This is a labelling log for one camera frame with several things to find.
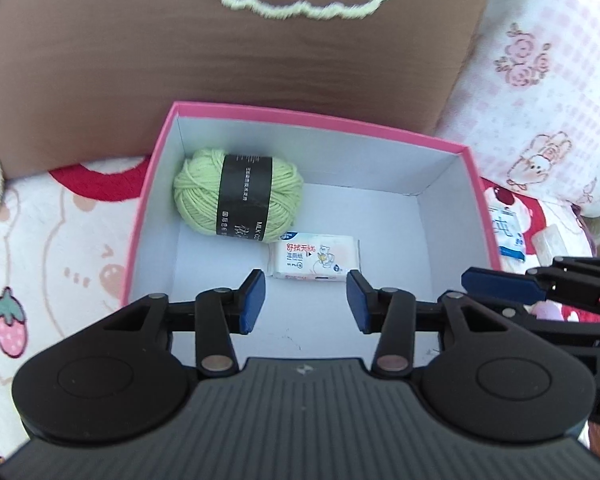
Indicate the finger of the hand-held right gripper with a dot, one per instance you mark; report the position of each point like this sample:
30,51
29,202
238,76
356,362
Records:
580,340
500,285

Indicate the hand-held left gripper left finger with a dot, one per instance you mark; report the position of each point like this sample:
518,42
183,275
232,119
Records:
252,300

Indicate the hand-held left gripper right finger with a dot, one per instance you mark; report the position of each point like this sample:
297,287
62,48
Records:
357,300

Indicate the purple plush toy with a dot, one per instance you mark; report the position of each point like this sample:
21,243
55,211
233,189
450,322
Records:
547,311

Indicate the blue white wet wipes pack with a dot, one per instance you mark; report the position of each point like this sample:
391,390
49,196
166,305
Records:
507,235

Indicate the small white wipes packet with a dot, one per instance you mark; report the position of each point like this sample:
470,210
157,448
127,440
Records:
315,257

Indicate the clear cotton swab box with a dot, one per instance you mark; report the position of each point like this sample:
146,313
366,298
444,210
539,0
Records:
547,240

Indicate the pink cardboard box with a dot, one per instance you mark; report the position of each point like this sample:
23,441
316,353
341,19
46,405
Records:
405,230

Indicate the green yarn ball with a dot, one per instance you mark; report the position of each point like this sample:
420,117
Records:
200,190

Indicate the pink floral pillow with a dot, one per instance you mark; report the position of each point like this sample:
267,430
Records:
555,110

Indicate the brown embroidered cushion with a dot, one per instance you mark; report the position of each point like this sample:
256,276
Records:
130,60

